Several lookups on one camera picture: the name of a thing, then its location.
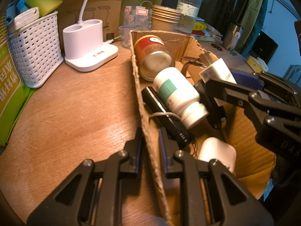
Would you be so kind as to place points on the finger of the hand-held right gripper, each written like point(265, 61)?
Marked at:
point(245, 78)
point(235, 94)

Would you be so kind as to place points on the bagged pack of paper cups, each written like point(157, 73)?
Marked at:
point(9, 80)

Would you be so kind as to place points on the flat brown cardboard panel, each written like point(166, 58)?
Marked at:
point(105, 16)

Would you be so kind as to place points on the yellow tissue box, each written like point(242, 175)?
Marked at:
point(254, 63)

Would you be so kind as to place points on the red book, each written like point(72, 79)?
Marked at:
point(197, 31)

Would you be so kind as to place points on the white power adapter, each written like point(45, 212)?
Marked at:
point(216, 153)

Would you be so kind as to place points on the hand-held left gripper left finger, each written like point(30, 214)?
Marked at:
point(138, 150)

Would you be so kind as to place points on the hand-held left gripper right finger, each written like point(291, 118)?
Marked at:
point(163, 153)

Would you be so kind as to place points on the blue packet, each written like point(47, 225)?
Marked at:
point(22, 2)

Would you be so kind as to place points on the bunch of keys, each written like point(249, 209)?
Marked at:
point(233, 53)

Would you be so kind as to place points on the yellow packet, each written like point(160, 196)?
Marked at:
point(198, 26)

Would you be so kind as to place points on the grey ribbed panel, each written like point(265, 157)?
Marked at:
point(292, 74)

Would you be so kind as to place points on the black scissors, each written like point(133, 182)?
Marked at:
point(217, 47)

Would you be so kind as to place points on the cardboard box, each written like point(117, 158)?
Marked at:
point(247, 146)

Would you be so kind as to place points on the stainless steel tumbler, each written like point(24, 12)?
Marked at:
point(231, 37)

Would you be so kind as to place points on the red and gold can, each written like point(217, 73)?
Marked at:
point(150, 49)

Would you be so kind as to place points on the dark sheer curtain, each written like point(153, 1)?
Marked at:
point(216, 2)

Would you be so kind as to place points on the white pill bottle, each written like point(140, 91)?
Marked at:
point(174, 91)

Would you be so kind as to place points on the white tissue pack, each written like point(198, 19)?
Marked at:
point(25, 17)

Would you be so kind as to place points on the small white box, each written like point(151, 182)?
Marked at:
point(218, 69)

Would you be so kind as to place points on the clear plastic water bottle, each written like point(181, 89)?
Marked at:
point(188, 4)

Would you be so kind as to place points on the white woven plastic basket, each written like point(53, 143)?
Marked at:
point(35, 51)

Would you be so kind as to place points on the black flashlight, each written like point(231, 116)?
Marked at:
point(160, 108)

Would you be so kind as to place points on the yellow-green sponge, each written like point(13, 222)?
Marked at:
point(44, 1)

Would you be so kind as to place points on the stack of brown paper cups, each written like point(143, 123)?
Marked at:
point(162, 23)

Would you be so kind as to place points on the black monitor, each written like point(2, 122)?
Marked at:
point(263, 47)

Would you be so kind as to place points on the white desk lamp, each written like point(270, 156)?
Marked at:
point(82, 42)

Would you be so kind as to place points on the teal curtain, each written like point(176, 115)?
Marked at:
point(264, 9)

